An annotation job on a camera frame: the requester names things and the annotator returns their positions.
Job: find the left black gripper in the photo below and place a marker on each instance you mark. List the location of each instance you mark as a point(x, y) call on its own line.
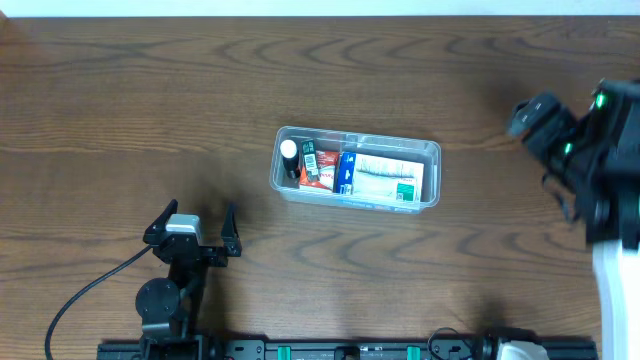
point(195, 252)

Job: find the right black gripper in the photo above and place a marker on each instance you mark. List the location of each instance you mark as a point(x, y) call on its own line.
point(542, 130)

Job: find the dark syrup bottle white cap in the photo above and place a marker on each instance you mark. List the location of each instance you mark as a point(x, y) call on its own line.
point(290, 158)

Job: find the dark green square box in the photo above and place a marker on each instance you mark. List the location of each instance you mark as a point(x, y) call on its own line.
point(310, 161)

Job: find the red white medicine box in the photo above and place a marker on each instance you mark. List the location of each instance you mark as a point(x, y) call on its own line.
point(327, 163)

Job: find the blue white medicine box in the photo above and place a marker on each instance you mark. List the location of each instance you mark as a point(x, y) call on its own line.
point(351, 163)

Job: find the green white medicine box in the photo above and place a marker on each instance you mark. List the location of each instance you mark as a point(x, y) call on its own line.
point(403, 189)

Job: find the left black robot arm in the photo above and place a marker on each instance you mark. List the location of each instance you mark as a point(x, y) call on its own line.
point(168, 306)

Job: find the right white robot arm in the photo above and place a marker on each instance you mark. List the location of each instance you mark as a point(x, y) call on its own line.
point(616, 271)

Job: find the clear plastic container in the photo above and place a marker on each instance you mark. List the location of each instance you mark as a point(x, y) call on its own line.
point(414, 150)

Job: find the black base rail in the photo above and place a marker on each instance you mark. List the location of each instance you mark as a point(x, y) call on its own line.
point(438, 346)

